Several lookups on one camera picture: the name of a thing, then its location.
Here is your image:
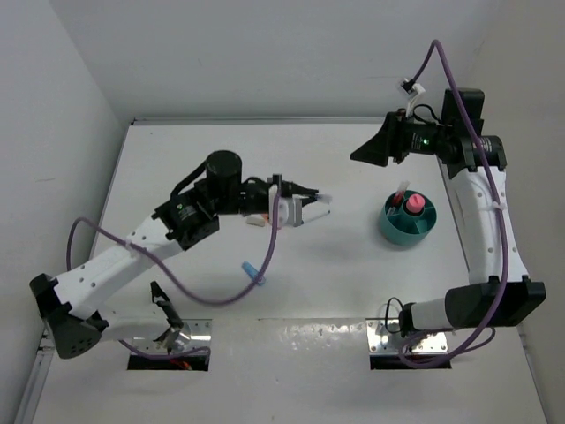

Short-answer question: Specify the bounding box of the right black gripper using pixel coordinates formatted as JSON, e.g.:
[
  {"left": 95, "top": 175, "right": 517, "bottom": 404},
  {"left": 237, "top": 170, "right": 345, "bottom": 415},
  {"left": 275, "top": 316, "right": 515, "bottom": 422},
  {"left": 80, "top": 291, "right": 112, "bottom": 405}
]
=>
[{"left": 350, "top": 108, "right": 450, "bottom": 167}]

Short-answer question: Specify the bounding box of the green capped white marker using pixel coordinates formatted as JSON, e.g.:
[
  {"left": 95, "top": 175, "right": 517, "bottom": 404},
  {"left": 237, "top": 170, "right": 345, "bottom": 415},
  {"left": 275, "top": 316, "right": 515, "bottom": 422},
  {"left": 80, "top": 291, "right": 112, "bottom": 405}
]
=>
[{"left": 303, "top": 210, "right": 331, "bottom": 224}]

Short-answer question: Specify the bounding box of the pink highlighter marker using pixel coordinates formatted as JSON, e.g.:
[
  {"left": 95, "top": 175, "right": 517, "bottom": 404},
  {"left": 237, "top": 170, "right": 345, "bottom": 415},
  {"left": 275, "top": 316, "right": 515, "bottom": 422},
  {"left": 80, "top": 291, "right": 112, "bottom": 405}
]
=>
[{"left": 404, "top": 193, "right": 426, "bottom": 216}]

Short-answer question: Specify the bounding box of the blue ink refill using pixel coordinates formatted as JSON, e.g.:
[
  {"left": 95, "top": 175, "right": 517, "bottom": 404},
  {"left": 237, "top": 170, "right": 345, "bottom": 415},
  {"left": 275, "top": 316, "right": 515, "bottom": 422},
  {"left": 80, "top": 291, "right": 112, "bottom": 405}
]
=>
[{"left": 316, "top": 193, "right": 333, "bottom": 204}]

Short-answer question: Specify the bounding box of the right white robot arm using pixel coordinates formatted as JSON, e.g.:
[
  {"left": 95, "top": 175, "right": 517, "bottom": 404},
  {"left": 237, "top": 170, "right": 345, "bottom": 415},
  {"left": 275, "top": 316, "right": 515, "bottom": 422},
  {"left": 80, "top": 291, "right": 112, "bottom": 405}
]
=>
[{"left": 350, "top": 88, "right": 546, "bottom": 336}]

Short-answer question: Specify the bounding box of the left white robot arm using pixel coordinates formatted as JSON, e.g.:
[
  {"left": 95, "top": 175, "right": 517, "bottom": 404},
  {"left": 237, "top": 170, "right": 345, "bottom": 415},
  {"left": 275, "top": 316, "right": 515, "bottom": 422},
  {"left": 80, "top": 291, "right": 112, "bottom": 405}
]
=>
[{"left": 30, "top": 150, "right": 330, "bottom": 360}]

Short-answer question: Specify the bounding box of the grey eraser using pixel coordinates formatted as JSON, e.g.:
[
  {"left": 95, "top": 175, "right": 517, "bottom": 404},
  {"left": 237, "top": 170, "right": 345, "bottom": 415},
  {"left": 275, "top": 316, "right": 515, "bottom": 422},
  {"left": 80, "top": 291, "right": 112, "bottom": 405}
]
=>
[{"left": 245, "top": 216, "right": 266, "bottom": 227}]

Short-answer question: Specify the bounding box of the teal round divided organizer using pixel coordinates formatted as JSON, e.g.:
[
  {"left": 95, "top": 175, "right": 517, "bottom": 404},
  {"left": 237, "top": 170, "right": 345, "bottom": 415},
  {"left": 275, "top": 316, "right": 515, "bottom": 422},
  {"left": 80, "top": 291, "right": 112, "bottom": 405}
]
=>
[{"left": 377, "top": 190, "right": 437, "bottom": 247}]

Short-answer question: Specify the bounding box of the blue highlighter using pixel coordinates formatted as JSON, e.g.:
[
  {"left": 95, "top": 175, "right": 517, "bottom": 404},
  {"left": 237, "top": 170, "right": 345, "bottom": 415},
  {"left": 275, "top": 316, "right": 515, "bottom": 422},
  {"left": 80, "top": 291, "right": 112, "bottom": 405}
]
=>
[{"left": 241, "top": 261, "right": 266, "bottom": 286}]

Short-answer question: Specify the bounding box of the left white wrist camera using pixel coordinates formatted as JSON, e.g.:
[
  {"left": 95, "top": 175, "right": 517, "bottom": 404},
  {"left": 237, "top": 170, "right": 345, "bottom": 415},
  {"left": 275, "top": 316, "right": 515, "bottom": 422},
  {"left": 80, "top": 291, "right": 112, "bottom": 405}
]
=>
[{"left": 268, "top": 185, "right": 304, "bottom": 229}]

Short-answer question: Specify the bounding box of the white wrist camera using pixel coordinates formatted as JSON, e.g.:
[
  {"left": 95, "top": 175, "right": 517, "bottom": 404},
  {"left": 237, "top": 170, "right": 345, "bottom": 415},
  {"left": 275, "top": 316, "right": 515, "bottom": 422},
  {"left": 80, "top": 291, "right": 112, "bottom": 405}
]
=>
[
  {"left": 268, "top": 185, "right": 304, "bottom": 229},
  {"left": 398, "top": 79, "right": 426, "bottom": 117}
]

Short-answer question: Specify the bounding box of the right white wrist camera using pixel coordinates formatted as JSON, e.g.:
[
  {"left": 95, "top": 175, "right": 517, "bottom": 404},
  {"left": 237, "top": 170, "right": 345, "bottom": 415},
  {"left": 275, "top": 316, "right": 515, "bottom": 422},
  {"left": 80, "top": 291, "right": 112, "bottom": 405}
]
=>
[{"left": 398, "top": 79, "right": 426, "bottom": 117}]

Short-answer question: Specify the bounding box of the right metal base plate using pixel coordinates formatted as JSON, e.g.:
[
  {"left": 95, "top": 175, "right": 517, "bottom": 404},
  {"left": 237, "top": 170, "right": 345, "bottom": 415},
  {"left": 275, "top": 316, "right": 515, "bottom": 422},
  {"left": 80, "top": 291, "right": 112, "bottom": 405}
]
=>
[{"left": 365, "top": 319, "right": 448, "bottom": 357}]

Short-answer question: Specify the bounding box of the metal base plate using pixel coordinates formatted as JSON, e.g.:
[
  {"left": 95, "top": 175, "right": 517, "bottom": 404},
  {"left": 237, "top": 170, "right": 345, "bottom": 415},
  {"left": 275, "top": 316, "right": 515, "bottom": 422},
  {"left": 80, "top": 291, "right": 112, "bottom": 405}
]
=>
[
  {"left": 127, "top": 319, "right": 212, "bottom": 355},
  {"left": 365, "top": 319, "right": 448, "bottom": 357}
]

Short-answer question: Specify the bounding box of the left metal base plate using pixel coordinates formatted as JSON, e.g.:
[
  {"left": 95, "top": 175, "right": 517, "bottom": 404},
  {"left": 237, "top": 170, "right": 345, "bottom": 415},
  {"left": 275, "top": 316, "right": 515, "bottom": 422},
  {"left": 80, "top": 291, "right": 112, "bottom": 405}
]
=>
[{"left": 127, "top": 319, "right": 212, "bottom": 355}]

